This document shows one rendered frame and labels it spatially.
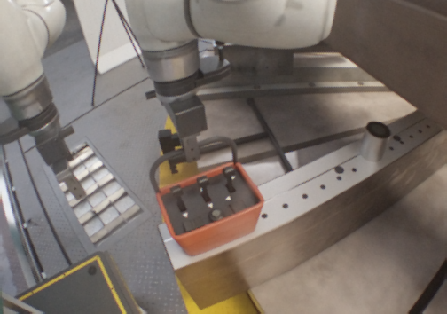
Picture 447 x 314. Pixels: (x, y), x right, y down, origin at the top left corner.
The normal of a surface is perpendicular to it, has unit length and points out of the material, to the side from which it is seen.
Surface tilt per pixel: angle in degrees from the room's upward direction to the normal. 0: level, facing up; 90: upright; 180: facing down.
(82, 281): 0
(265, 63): 90
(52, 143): 90
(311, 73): 71
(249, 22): 115
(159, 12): 89
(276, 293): 0
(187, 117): 90
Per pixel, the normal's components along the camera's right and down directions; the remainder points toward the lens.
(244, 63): 0.02, 0.68
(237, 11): -0.33, 0.89
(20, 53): 0.88, 0.29
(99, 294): -0.09, -0.73
